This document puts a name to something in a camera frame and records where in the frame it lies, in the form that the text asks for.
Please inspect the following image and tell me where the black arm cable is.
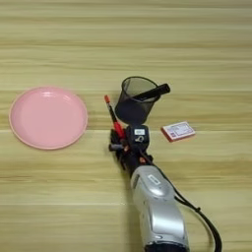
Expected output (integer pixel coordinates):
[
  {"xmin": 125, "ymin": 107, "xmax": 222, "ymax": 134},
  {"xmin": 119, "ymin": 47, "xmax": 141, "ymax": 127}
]
[{"xmin": 143, "ymin": 153, "xmax": 223, "ymax": 252}]

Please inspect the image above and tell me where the red and white card box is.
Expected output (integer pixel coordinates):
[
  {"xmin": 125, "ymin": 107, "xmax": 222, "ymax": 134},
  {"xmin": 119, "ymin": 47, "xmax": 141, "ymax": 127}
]
[{"xmin": 159, "ymin": 121, "xmax": 197, "ymax": 144}]

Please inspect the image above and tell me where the pink round plate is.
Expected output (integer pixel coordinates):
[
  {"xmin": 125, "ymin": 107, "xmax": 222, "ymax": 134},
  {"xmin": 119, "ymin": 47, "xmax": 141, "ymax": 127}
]
[{"xmin": 8, "ymin": 86, "xmax": 89, "ymax": 151}]

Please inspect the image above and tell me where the black marker pen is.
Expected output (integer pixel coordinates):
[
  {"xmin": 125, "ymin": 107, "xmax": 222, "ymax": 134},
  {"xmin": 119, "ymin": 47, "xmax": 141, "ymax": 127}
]
[{"xmin": 132, "ymin": 83, "xmax": 171, "ymax": 101}]

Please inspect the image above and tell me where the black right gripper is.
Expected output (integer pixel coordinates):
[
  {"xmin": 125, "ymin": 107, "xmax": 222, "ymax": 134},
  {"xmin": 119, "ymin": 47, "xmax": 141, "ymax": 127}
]
[{"xmin": 108, "ymin": 128, "xmax": 156, "ymax": 177}]

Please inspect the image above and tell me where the red marker pen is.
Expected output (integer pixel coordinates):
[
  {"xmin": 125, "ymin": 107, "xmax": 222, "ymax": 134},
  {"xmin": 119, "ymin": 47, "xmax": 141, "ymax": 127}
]
[{"xmin": 103, "ymin": 94, "xmax": 127, "ymax": 141}]

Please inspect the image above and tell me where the black mesh pen cup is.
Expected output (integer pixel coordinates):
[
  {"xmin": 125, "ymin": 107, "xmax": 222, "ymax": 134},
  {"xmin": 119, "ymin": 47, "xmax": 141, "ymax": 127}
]
[{"xmin": 114, "ymin": 76, "xmax": 162, "ymax": 126}]

